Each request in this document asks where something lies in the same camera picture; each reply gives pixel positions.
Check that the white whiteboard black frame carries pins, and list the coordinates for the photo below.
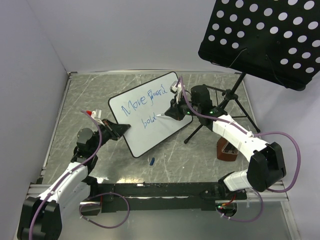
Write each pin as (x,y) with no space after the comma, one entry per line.
(140,108)

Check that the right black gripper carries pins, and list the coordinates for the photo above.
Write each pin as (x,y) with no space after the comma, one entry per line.
(174,111)

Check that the aluminium frame rail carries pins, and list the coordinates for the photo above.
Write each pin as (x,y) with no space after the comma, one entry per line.
(268,196)

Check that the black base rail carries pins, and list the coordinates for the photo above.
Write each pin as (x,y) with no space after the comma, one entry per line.
(114,197)

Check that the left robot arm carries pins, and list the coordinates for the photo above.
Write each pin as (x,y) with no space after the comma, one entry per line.
(42,216)

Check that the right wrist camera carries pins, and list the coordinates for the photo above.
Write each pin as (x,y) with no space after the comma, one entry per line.
(176,89)

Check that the black perforated music stand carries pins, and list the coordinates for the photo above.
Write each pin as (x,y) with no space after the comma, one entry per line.
(277,44)

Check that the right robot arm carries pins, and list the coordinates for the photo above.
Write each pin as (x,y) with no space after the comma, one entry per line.
(266,160)

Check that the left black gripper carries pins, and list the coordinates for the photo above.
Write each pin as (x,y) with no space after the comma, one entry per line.
(119,129)

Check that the blue marker cap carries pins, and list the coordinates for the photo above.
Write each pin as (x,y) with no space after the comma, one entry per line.
(152,161)

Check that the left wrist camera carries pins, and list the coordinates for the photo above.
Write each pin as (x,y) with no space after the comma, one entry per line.
(95,114)

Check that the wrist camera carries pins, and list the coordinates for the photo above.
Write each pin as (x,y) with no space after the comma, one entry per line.
(176,89)
(95,114)

